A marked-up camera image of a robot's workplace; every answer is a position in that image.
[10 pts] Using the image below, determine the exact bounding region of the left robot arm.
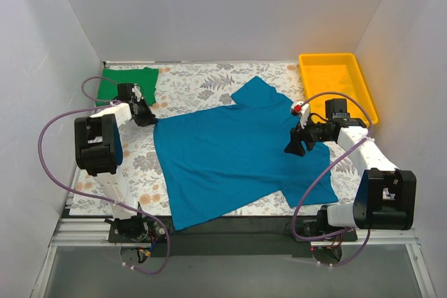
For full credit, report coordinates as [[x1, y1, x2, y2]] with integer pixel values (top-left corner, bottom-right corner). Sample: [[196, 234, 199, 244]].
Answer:
[[74, 83, 158, 242]]

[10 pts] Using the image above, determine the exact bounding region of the folded green t shirt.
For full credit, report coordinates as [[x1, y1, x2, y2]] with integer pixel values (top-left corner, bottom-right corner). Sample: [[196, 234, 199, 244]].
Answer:
[[96, 68, 159, 105]]

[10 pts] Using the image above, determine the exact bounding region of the floral table cloth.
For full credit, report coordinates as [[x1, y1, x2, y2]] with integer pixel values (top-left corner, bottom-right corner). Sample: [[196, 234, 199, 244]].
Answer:
[[66, 63, 360, 217]]

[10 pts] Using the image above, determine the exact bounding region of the blue t shirt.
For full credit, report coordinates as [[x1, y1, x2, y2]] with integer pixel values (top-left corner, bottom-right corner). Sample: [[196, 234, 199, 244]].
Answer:
[[154, 77, 337, 230]]

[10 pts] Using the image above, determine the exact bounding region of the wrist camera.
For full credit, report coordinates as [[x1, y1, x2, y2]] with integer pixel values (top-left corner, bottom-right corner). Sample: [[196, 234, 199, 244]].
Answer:
[[132, 85, 143, 102], [291, 101, 310, 128]]

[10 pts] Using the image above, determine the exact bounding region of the yellow plastic tray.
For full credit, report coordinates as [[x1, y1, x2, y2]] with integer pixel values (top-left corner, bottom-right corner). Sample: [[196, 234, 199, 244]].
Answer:
[[298, 53, 379, 125]]

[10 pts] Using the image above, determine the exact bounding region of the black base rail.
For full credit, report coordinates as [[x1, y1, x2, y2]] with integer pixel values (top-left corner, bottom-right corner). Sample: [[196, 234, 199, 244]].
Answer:
[[108, 216, 341, 258]]

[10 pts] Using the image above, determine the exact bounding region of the aluminium frame rail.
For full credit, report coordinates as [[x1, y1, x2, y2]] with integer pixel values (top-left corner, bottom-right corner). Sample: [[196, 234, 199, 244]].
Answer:
[[31, 217, 119, 298]]

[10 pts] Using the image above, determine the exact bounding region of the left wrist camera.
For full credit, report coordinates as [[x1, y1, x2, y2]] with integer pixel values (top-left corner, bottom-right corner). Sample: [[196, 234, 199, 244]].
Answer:
[[132, 85, 143, 102]]

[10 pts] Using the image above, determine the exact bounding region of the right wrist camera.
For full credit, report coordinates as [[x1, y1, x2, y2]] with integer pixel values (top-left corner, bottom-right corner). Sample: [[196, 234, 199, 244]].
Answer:
[[291, 101, 310, 128]]

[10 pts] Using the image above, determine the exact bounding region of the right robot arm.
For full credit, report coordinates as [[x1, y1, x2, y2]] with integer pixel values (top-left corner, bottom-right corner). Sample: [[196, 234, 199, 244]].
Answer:
[[284, 94, 417, 241]]

